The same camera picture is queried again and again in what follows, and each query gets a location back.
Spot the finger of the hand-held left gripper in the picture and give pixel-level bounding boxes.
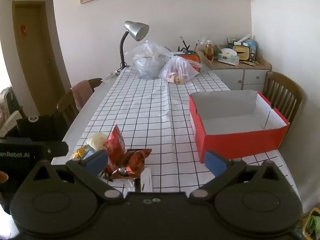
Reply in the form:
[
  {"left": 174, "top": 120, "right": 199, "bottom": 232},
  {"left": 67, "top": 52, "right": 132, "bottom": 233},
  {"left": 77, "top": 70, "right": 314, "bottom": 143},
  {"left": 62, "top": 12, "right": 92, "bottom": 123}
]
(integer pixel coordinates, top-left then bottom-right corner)
[{"left": 44, "top": 141, "right": 69, "bottom": 158}]

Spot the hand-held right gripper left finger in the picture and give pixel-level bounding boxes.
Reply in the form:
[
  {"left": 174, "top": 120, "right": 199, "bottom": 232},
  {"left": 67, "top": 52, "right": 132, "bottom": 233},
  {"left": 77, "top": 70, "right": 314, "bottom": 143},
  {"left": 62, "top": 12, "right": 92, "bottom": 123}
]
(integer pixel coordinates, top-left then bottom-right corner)
[{"left": 25, "top": 149, "right": 123, "bottom": 202}]

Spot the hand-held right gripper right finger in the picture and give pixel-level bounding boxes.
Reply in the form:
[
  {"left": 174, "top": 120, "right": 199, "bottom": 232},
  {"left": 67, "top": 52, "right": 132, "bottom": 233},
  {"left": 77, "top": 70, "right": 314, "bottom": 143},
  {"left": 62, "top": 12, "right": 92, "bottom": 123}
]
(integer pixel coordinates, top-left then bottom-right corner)
[{"left": 189, "top": 150, "right": 288, "bottom": 202}]

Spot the yellow snack packet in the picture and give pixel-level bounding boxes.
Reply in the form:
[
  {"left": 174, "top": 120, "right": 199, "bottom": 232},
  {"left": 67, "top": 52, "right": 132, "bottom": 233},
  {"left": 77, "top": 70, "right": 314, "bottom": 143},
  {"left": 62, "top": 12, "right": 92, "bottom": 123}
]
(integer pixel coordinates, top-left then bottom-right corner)
[{"left": 71, "top": 145, "right": 97, "bottom": 160}]

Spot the cream snack packet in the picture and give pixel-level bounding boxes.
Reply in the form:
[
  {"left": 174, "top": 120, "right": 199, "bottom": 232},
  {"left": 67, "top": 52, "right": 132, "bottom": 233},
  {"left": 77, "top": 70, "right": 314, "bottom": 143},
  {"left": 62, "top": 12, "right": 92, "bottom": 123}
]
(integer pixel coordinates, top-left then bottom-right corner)
[{"left": 86, "top": 132, "right": 109, "bottom": 150}]

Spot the red snack packet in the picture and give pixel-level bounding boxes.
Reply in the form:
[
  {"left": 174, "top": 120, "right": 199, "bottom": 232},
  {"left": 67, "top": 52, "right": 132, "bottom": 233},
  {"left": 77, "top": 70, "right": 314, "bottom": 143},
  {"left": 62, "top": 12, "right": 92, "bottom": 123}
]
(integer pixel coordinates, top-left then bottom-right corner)
[{"left": 104, "top": 124, "right": 127, "bottom": 178}]

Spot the red cardboard box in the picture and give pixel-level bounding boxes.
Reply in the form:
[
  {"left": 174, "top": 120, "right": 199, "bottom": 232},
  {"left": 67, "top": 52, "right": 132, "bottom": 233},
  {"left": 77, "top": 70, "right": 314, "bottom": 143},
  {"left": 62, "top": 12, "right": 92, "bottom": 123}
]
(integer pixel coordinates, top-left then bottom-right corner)
[{"left": 189, "top": 91, "right": 290, "bottom": 164}]

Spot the brown foil snack packet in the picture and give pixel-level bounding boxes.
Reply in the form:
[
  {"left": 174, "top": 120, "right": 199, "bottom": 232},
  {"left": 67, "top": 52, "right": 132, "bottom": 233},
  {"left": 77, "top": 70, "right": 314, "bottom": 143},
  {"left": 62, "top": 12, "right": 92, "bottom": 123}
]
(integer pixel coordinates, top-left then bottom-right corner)
[{"left": 110, "top": 149, "right": 152, "bottom": 180}]

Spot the pale blue snack packet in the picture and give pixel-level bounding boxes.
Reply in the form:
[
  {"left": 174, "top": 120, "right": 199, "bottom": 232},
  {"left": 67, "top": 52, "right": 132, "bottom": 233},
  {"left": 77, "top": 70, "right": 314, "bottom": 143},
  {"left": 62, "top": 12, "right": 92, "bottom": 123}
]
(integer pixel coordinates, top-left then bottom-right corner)
[{"left": 108, "top": 167, "right": 153, "bottom": 193}]

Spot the plastic bag with snacks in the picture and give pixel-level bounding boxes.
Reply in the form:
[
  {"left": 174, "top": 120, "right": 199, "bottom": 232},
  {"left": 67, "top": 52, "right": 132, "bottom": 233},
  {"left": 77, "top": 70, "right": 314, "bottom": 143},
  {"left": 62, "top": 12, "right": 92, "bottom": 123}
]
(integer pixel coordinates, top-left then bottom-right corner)
[{"left": 159, "top": 56, "right": 200, "bottom": 85}]

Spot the black bag with round logo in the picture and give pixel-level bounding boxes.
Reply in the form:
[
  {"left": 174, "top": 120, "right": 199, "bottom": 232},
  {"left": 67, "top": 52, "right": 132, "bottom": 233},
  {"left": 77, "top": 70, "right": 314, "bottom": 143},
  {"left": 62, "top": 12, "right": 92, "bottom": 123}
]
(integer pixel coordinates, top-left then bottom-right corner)
[{"left": 16, "top": 115, "right": 61, "bottom": 142}]

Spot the pink cloth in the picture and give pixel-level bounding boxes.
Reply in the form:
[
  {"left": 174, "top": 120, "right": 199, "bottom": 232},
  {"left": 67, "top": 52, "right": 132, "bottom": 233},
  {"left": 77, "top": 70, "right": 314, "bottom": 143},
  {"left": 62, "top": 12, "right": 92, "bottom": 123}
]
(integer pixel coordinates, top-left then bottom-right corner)
[{"left": 71, "top": 80, "right": 93, "bottom": 112}]

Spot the white checked tablecloth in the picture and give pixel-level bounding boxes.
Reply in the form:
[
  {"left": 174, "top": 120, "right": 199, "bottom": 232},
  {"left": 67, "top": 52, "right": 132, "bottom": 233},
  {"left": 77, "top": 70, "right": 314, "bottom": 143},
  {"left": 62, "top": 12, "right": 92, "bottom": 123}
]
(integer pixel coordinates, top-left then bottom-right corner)
[{"left": 51, "top": 64, "right": 299, "bottom": 195}]

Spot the white cabinet with wooden top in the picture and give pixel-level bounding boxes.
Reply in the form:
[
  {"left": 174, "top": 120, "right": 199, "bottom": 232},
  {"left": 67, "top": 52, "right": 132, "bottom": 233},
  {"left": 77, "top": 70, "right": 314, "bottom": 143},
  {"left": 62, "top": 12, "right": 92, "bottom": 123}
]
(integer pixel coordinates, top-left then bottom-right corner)
[{"left": 200, "top": 50, "right": 272, "bottom": 92}]

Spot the wooden chair with dark seat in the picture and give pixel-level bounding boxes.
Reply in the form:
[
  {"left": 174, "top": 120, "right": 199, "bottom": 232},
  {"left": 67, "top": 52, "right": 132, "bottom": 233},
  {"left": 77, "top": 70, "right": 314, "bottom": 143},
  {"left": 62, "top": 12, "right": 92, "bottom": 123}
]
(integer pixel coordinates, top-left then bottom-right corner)
[{"left": 262, "top": 71, "right": 303, "bottom": 128}]

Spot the brown door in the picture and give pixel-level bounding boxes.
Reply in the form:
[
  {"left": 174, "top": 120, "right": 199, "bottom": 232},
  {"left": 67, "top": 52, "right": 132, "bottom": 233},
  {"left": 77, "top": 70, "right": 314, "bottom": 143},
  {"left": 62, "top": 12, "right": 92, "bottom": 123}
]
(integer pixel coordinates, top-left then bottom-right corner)
[{"left": 12, "top": 1, "right": 67, "bottom": 120}]

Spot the green and white tissue box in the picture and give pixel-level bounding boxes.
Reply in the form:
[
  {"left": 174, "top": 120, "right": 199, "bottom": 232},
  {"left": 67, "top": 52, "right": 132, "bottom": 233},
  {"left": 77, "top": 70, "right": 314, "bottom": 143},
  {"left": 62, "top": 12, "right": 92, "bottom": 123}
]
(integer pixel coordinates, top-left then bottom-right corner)
[{"left": 217, "top": 48, "right": 240, "bottom": 66}]

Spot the orange and green container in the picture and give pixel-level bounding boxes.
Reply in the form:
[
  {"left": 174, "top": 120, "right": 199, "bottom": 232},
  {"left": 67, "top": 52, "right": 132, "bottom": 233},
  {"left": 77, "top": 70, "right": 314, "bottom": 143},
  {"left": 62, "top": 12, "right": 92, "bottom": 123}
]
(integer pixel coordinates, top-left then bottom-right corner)
[{"left": 172, "top": 51, "right": 203, "bottom": 73}]

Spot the clear plastic bag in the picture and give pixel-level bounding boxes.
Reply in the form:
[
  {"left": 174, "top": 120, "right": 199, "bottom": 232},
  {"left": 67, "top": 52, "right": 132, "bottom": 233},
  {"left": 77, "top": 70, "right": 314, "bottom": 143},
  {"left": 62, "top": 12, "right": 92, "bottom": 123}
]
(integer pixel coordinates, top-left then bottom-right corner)
[{"left": 125, "top": 40, "right": 175, "bottom": 79}]

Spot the amber jar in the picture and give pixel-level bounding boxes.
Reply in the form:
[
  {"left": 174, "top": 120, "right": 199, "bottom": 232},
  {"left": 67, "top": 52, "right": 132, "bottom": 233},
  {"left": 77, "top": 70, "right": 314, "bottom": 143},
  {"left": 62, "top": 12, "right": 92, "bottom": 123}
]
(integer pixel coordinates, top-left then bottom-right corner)
[{"left": 205, "top": 44, "right": 215, "bottom": 63}]

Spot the yellow bin with green contents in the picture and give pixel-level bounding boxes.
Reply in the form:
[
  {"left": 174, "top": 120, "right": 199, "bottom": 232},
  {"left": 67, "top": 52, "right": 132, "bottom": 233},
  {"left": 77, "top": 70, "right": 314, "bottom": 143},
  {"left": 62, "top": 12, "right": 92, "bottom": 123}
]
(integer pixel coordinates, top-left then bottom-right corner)
[{"left": 301, "top": 209, "right": 320, "bottom": 240}]

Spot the yellow tissue holder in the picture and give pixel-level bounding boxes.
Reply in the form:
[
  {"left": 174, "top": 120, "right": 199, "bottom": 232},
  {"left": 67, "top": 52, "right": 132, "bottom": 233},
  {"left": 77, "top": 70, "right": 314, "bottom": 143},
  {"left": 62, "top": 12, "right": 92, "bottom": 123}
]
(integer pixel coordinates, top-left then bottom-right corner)
[{"left": 232, "top": 45, "right": 250, "bottom": 61}]

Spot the blue box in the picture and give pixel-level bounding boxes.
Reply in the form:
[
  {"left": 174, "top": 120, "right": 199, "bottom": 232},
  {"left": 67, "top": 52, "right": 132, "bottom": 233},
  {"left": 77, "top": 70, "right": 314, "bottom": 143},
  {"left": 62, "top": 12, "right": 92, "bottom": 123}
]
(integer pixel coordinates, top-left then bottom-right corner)
[{"left": 246, "top": 40, "right": 257, "bottom": 62}]

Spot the silver desk lamp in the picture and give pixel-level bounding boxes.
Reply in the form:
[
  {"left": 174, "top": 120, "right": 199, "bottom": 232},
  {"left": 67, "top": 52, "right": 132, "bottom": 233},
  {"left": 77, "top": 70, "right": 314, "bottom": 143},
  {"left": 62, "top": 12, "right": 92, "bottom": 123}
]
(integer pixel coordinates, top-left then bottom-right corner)
[{"left": 117, "top": 20, "right": 150, "bottom": 70}]

